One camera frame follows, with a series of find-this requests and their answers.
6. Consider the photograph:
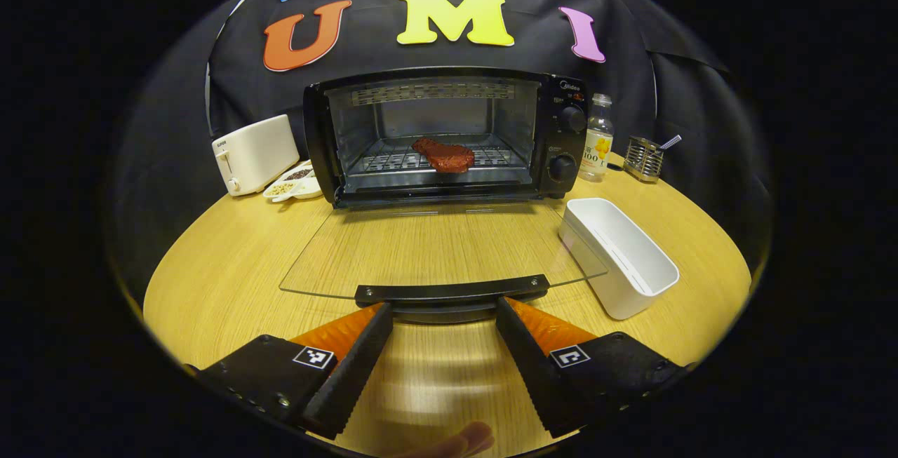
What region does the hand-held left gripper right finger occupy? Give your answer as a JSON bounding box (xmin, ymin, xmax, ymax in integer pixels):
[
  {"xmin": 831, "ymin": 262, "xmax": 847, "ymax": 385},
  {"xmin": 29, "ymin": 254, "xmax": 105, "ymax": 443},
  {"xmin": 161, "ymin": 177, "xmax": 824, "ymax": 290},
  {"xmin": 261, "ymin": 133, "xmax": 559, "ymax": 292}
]
[{"xmin": 495, "ymin": 296, "xmax": 692, "ymax": 440}]

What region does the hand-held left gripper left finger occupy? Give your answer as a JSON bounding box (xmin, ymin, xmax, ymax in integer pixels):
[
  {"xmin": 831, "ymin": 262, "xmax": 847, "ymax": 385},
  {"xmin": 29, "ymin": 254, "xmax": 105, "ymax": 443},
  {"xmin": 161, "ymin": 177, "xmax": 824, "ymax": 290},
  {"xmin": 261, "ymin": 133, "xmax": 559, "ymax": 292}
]
[{"xmin": 186, "ymin": 302, "xmax": 394, "ymax": 441}]

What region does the black electric oven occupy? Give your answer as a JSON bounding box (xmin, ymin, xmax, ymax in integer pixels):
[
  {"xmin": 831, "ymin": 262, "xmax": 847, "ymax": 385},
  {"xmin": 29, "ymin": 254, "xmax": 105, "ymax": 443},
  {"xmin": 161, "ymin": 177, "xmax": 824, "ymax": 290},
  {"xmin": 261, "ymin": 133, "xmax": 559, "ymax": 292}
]
[{"xmin": 279, "ymin": 67, "xmax": 609, "ymax": 325}]

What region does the red steak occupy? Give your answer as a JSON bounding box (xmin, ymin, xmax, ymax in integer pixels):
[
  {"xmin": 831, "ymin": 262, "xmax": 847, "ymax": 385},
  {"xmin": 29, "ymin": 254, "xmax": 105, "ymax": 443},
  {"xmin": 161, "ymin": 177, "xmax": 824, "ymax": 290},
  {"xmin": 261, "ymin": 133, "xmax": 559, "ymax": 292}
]
[{"xmin": 412, "ymin": 137, "xmax": 476, "ymax": 174}]

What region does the white rectangular container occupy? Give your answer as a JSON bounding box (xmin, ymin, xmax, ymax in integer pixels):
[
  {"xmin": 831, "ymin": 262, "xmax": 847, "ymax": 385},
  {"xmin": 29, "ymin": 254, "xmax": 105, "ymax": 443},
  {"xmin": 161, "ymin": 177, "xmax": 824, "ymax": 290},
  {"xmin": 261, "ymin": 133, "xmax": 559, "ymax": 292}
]
[{"xmin": 558, "ymin": 198, "xmax": 681, "ymax": 321}]

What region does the white divided seasoning dish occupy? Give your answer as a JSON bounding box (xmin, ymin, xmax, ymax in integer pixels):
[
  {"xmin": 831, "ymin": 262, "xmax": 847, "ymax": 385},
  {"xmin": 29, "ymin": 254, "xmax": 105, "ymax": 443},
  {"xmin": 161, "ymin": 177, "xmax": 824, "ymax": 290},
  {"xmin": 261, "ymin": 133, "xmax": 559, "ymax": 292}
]
[{"xmin": 264, "ymin": 161, "xmax": 324, "ymax": 203}]

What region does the clear bottle yellow label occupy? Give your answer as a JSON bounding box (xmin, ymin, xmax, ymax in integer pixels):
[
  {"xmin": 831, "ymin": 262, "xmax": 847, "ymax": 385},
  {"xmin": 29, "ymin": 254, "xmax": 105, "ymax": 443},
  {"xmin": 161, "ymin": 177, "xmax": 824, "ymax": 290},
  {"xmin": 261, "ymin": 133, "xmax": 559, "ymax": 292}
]
[{"xmin": 579, "ymin": 93, "xmax": 615, "ymax": 183}]

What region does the white toaster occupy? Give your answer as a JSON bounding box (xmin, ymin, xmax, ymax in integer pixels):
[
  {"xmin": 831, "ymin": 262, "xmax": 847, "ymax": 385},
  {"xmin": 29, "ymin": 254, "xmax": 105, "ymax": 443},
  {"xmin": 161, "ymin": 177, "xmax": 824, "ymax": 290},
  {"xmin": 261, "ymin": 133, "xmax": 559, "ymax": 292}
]
[{"xmin": 212, "ymin": 114, "xmax": 301, "ymax": 197}]

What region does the black backdrop cloth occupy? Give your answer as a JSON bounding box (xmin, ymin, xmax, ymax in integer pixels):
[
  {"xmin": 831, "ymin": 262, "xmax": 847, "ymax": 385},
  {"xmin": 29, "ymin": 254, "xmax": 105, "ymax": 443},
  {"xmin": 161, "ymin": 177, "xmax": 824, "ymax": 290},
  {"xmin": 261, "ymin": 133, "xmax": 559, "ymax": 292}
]
[{"xmin": 112, "ymin": 0, "xmax": 772, "ymax": 304}]

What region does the metal wire utensil holder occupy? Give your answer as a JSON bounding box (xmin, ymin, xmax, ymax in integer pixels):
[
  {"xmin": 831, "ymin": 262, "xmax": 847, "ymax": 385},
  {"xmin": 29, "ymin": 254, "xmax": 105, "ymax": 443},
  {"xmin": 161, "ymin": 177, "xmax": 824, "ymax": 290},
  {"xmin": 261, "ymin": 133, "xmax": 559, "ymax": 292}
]
[{"xmin": 623, "ymin": 135, "xmax": 683, "ymax": 184}]

